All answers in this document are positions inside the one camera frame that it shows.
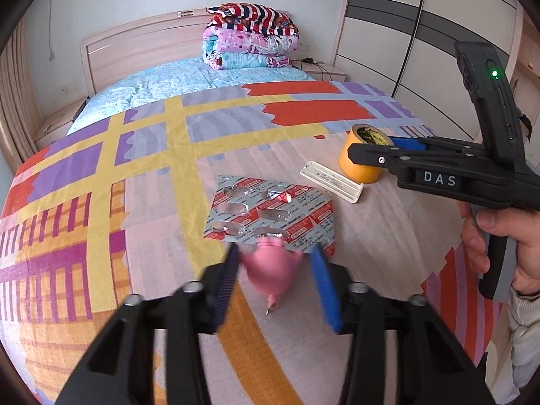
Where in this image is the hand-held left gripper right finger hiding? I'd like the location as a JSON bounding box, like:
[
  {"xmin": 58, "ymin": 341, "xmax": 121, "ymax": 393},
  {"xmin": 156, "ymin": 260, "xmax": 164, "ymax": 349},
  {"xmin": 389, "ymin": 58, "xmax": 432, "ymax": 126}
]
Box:
[{"xmin": 310, "ymin": 245, "xmax": 496, "ymax": 405}]

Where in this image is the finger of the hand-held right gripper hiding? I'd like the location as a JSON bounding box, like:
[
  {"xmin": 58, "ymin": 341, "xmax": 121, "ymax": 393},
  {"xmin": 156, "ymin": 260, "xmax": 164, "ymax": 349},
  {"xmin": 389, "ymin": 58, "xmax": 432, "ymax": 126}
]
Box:
[
  {"xmin": 388, "ymin": 136, "xmax": 486, "ymax": 153},
  {"xmin": 347, "ymin": 142, "xmax": 412, "ymax": 173}
]

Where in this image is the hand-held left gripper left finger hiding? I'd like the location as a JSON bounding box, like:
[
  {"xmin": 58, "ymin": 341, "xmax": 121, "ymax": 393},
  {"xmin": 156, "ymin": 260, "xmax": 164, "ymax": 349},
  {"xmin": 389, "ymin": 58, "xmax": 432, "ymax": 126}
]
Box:
[{"xmin": 55, "ymin": 245, "xmax": 241, "ymax": 405}]

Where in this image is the yellow tape roll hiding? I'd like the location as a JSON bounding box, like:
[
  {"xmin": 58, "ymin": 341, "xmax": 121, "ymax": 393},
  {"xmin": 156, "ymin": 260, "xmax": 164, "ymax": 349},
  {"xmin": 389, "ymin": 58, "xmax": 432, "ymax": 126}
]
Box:
[{"xmin": 339, "ymin": 124, "xmax": 395, "ymax": 184}]

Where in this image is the pink toy figure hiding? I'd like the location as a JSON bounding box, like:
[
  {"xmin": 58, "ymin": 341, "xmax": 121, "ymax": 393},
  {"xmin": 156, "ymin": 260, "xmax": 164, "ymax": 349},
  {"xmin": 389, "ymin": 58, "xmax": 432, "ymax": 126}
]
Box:
[{"xmin": 240, "ymin": 236, "xmax": 304, "ymax": 315}]

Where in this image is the person's right forearm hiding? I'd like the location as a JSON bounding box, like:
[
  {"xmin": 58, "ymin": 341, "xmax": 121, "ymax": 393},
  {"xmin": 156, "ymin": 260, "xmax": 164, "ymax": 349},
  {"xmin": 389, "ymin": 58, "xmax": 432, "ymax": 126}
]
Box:
[{"xmin": 506, "ymin": 285, "xmax": 540, "ymax": 401}]

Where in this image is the person's right hand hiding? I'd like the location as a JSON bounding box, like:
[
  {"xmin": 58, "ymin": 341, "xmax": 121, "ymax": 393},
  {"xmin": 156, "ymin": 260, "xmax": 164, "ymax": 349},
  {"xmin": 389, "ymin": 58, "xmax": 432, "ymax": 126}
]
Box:
[{"xmin": 460, "ymin": 202, "xmax": 540, "ymax": 296}]

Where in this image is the white plastic strip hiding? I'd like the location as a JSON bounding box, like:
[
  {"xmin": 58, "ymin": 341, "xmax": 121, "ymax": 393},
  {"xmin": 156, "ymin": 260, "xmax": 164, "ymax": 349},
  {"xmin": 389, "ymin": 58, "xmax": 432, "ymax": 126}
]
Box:
[{"xmin": 300, "ymin": 160, "xmax": 364, "ymax": 204}]

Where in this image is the silver red blister pack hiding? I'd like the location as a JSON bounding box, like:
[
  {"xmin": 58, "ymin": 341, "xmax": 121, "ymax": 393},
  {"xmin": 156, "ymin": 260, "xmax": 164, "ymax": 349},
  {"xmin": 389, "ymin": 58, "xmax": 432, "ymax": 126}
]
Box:
[{"xmin": 204, "ymin": 175, "xmax": 337, "ymax": 259}]

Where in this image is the wooden nightstand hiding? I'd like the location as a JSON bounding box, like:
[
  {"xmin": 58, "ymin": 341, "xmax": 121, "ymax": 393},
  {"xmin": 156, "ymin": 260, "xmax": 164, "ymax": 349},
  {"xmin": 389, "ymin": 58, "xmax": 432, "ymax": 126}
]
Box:
[
  {"xmin": 295, "ymin": 64, "xmax": 350, "ymax": 84},
  {"xmin": 34, "ymin": 97, "xmax": 90, "ymax": 149}
]

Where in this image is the white wardrobe with grey stripes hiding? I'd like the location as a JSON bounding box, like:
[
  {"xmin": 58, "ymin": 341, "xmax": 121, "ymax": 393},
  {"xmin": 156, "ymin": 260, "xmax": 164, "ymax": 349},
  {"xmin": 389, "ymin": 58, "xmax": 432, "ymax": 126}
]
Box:
[{"xmin": 335, "ymin": 0, "xmax": 533, "ymax": 144}]

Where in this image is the colourful printed bed mat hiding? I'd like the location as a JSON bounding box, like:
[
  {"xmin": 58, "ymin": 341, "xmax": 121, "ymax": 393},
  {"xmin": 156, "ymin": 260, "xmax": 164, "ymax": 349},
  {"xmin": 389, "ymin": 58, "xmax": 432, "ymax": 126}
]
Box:
[{"xmin": 0, "ymin": 80, "xmax": 507, "ymax": 405}]

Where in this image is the pink printed folded quilt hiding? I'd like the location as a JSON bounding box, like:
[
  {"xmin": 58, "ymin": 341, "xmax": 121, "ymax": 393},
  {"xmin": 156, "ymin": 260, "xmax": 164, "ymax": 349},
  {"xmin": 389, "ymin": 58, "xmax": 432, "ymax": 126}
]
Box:
[{"xmin": 201, "ymin": 25, "xmax": 301, "ymax": 70}]

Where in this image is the striped folded blanket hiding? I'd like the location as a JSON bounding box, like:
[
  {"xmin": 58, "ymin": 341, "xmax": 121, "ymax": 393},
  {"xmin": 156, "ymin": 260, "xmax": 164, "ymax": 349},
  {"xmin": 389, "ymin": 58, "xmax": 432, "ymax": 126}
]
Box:
[{"xmin": 205, "ymin": 3, "xmax": 301, "ymax": 35}]

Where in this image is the light blue bedsheet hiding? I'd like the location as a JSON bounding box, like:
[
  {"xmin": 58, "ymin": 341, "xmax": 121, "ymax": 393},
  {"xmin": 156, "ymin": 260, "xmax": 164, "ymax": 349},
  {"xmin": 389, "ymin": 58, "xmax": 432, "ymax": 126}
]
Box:
[{"xmin": 67, "ymin": 60, "xmax": 317, "ymax": 136}]

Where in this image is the wooden bed headboard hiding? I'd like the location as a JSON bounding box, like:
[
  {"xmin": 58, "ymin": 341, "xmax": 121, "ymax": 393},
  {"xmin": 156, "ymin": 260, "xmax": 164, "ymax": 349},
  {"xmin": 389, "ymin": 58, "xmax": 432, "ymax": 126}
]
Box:
[{"xmin": 80, "ymin": 8, "xmax": 292, "ymax": 99}]

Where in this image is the beige curtain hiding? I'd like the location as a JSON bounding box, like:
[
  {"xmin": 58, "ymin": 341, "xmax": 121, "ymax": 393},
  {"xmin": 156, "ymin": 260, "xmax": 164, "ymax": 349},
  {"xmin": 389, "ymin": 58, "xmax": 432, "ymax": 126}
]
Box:
[{"xmin": 0, "ymin": 21, "xmax": 44, "ymax": 173}]

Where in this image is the black charger with cable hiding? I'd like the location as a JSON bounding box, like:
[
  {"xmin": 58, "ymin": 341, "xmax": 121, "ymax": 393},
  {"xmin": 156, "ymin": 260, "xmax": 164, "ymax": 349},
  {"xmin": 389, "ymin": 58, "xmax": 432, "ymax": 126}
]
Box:
[{"xmin": 295, "ymin": 56, "xmax": 334, "ymax": 77}]

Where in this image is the wall cable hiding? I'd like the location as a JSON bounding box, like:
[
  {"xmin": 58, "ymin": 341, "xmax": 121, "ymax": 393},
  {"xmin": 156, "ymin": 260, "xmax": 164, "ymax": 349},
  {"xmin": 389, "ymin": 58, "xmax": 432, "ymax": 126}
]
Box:
[{"xmin": 46, "ymin": 0, "xmax": 57, "ymax": 63}]

